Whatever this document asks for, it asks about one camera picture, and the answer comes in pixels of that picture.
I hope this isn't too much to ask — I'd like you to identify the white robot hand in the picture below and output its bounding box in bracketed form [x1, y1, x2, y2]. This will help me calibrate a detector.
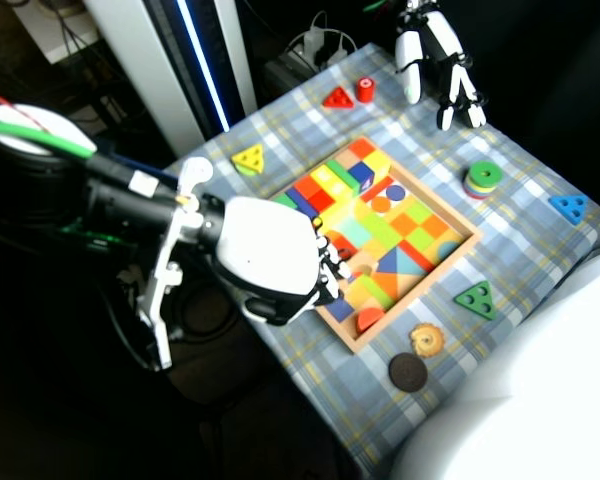
[394, 8, 488, 133]
[213, 196, 354, 327]

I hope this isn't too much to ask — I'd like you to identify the plain wooden block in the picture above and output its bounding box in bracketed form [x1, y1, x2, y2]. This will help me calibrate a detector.
[340, 249, 381, 284]

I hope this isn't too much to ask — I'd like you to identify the red cylinder piece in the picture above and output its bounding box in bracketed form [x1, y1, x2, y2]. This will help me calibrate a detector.
[355, 75, 376, 103]

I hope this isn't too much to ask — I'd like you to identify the red semicircle block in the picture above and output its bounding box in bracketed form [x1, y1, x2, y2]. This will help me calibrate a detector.
[355, 307, 386, 332]

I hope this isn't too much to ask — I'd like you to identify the yellow triangle with holes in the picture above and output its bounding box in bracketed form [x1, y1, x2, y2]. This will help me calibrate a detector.
[231, 143, 266, 176]

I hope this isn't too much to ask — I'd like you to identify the white power strip with plugs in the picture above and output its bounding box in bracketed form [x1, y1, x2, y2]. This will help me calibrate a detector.
[287, 12, 359, 71]

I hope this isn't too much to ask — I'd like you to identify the red triangle with holes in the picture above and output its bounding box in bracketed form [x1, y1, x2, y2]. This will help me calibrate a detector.
[322, 85, 355, 110]

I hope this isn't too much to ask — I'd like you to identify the black round base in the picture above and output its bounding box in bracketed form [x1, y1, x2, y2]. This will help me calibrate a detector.
[154, 279, 266, 406]

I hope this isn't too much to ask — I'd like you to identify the blue plaid tablecloth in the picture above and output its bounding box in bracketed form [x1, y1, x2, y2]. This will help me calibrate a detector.
[163, 42, 600, 479]

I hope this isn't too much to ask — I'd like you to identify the wooden tray with printed shapes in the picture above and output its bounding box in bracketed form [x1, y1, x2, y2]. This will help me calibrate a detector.
[268, 135, 484, 355]

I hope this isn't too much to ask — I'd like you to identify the dark grey box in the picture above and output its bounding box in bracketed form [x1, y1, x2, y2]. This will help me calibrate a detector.
[264, 49, 321, 91]

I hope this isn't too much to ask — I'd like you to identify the tan toy biscuit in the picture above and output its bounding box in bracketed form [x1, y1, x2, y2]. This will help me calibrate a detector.
[409, 322, 446, 358]

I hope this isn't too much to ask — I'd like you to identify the dark chocolate toy biscuit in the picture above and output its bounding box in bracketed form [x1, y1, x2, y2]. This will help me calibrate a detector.
[388, 352, 429, 391]

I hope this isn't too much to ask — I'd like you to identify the green triangle with holes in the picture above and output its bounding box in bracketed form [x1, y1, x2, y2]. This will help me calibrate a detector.
[453, 280, 498, 321]

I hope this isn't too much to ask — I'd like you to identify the blue triangle with holes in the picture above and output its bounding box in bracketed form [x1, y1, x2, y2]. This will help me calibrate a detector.
[548, 193, 590, 225]

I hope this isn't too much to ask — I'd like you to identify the white column with blue light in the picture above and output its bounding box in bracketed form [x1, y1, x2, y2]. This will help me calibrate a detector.
[82, 0, 259, 157]

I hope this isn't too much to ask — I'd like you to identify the white box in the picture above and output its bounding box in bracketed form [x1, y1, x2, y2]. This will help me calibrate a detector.
[12, 0, 101, 65]

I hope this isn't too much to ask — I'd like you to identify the green wooden ring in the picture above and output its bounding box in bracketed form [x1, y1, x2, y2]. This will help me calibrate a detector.
[467, 160, 504, 191]

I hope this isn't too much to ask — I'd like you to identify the yellow wooden ring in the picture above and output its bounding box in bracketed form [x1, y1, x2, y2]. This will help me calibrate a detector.
[463, 177, 501, 195]

